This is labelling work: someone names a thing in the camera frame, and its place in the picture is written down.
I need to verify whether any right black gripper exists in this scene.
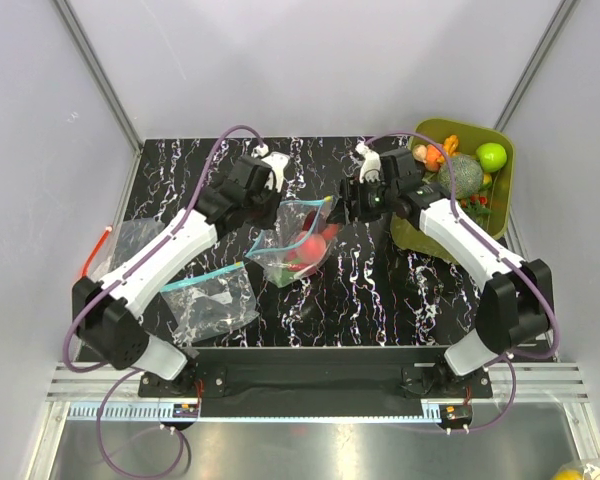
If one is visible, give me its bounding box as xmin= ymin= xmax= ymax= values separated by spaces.
xmin=326 ymin=176 xmax=398 ymax=226

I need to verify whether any peach toy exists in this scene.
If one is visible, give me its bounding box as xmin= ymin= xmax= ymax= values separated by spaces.
xmin=296 ymin=234 xmax=327 ymax=264
xmin=320 ymin=224 xmax=340 ymax=242

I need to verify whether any dark red plum toy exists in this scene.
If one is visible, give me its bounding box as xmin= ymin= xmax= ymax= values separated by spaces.
xmin=302 ymin=210 xmax=320 ymax=232

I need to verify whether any clear bag teal zipper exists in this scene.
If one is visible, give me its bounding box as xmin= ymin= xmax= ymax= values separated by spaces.
xmin=246 ymin=196 xmax=335 ymax=288

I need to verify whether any red dragon fruit toy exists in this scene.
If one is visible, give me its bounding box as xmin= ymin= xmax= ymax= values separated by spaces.
xmin=276 ymin=250 xmax=319 ymax=281

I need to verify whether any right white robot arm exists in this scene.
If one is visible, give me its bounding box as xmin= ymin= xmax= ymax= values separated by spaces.
xmin=328 ymin=142 xmax=555 ymax=397

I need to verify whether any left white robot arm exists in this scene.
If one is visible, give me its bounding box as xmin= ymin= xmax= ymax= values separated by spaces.
xmin=68 ymin=152 xmax=289 ymax=396

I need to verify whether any clear bag on stack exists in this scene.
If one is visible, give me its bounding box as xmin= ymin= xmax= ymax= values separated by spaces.
xmin=160 ymin=262 xmax=258 ymax=347

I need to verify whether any clear bag orange zipper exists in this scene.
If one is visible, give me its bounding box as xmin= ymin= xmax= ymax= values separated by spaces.
xmin=80 ymin=218 xmax=165 ymax=281

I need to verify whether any black marbled table mat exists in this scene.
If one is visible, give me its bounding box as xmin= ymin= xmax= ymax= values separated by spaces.
xmin=124 ymin=136 xmax=479 ymax=347

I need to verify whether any olive green plastic bin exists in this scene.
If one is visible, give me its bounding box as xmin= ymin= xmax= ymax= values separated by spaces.
xmin=390 ymin=118 xmax=515 ymax=264

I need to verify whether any green cantaloupe melon toy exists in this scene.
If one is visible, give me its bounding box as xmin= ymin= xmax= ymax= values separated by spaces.
xmin=437 ymin=154 xmax=484 ymax=200

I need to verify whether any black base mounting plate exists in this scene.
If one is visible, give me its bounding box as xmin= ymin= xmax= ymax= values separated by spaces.
xmin=137 ymin=347 xmax=496 ymax=399

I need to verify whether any green apple toy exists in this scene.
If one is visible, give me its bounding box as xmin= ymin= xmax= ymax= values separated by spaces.
xmin=476 ymin=142 xmax=508 ymax=173

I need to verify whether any yellow lemon toy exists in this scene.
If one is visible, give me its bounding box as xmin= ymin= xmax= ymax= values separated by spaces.
xmin=551 ymin=468 xmax=584 ymax=480

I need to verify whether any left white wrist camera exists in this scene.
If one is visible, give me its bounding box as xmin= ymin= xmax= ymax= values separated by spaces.
xmin=251 ymin=145 xmax=290 ymax=193

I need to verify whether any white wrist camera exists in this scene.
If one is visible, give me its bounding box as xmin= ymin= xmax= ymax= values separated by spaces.
xmin=355 ymin=142 xmax=381 ymax=183
xmin=251 ymin=145 xmax=290 ymax=193

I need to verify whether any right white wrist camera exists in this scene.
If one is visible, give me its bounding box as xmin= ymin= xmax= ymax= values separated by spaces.
xmin=355 ymin=142 xmax=381 ymax=183

